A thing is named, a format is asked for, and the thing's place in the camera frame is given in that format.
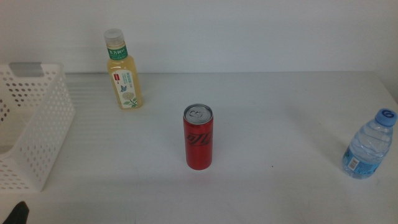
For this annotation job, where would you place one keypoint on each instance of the yellow tea bottle green label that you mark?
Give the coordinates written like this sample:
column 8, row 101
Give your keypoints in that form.
column 124, row 84

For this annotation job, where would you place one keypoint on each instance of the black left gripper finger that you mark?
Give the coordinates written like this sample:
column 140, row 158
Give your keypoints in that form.
column 20, row 214

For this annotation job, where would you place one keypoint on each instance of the clear water bottle blue cap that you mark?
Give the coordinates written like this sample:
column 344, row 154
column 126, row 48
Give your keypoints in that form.
column 368, row 149

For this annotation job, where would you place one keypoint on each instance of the red soda can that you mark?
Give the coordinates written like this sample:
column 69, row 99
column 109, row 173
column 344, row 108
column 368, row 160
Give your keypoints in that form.
column 199, row 146

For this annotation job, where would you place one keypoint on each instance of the white perforated plastic basket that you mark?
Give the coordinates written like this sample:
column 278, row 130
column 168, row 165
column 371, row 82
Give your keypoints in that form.
column 46, row 124

